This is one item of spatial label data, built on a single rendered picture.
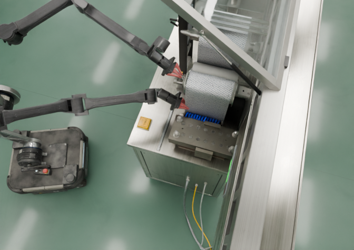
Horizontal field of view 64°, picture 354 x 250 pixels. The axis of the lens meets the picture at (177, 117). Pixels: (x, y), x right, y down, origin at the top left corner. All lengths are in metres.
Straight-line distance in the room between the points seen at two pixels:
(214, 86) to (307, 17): 0.59
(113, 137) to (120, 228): 0.83
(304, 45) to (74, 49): 2.59
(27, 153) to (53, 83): 1.02
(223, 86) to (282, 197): 0.60
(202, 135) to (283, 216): 0.68
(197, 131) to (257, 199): 0.80
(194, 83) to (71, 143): 1.47
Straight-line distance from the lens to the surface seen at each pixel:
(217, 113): 1.61
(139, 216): 2.57
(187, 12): 0.87
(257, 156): 0.95
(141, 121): 1.79
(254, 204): 0.91
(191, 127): 1.64
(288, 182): 1.19
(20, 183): 2.69
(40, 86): 3.34
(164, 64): 1.46
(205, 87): 1.45
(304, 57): 1.49
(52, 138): 2.71
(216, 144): 1.61
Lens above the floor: 2.53
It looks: 64 degrees down
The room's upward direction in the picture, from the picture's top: 2 degrees counter-clockwise
